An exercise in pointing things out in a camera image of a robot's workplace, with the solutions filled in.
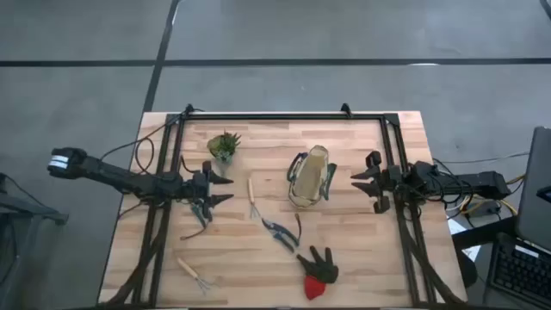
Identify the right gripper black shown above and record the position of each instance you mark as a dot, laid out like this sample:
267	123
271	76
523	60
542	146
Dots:
389	178

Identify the potted succulent plant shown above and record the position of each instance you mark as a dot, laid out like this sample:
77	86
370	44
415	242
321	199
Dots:
224	146

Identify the black keyboard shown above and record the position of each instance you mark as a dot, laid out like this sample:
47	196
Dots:
521	271

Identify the grey metal stand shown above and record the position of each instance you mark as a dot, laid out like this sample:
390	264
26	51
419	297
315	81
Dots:
26	211

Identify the grey laptop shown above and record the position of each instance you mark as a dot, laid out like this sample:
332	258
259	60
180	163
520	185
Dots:
536	194

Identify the white paper sheet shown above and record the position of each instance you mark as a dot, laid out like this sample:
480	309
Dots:
455	226

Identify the black red gardening glove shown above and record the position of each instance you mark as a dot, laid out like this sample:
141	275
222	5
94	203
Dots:
320	269

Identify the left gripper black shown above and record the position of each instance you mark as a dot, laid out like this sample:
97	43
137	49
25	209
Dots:
206	189

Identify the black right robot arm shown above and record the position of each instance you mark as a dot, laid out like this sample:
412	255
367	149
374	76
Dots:
473	183

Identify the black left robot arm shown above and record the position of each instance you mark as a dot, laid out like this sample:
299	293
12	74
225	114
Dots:
112	176

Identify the blue pruning shears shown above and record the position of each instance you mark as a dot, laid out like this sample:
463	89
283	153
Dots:
279	232

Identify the black aluminium table frame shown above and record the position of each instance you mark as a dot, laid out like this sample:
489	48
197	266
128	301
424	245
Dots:
280	116

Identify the beige green gardening bag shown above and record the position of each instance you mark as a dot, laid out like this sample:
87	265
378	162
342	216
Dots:
311	176

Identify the grey power adapter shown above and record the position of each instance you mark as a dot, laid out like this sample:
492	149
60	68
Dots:
484	208

